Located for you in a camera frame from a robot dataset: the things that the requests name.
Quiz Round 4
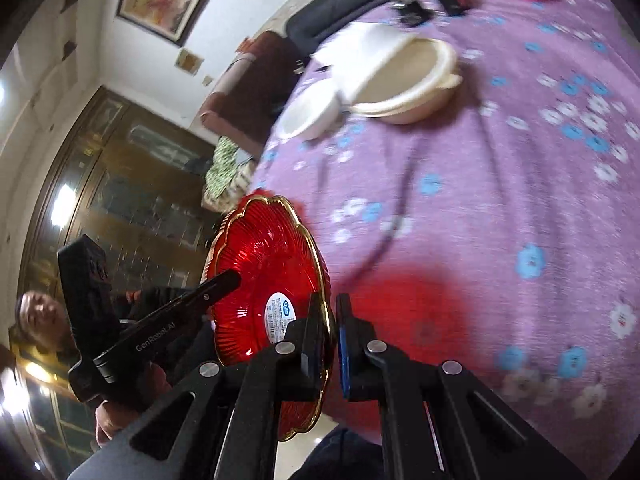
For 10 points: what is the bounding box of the white paper sheet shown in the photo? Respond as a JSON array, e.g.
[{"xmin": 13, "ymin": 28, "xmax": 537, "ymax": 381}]
[{"xmin": 311, "ymin": 22, "xmax": 418, "ymax": 104}]

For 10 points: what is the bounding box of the white plastic bowl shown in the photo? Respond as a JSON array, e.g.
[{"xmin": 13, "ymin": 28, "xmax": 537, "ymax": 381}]
[{"xmin": 274, "ymin": 79, "xmax": 342, "ymax": 141}]

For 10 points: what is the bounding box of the green patterned cloth pile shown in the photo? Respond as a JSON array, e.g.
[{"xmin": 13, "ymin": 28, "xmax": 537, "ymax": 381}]
[{"xmin": 201, "ymin": 136, "xmax": 257, "ymax": 214}]

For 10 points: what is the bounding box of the dark wooden glass cabinet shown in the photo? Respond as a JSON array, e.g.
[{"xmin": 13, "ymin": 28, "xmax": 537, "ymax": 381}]
[{"xmin": 17, "ymin": 87, "xmax": 216, "ymax": 297}]

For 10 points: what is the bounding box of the operator left hand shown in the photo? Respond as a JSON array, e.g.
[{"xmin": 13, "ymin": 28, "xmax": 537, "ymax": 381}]
[{"xmin": 94, "ymin": 364, "xmax": 171, "ymax": 448}]

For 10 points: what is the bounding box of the purple floral tablecloth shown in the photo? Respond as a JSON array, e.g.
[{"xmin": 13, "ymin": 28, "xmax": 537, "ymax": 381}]
[{"xmin": 254, "ymin": 0, "xmax": 639, "ymax": 479}]

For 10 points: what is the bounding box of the brown and pink armchair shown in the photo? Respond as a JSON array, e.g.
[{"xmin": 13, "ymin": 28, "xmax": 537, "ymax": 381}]
[{"xmin": 198, "ymin": 30, "xmax": 299, "ymax": 160}]

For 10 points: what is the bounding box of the red gold-rimmed glass plate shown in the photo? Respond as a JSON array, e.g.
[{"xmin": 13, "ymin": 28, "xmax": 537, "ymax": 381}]
[{"xmin": 201, "ymin": 190, "xmax": 335, "ymax": 441}]

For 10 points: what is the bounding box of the cream plastic bowl with handles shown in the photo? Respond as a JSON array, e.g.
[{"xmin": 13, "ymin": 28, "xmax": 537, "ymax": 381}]
[{"xmin": 349, "ymin": 38, "xmax": 463, "ymax": 126}]

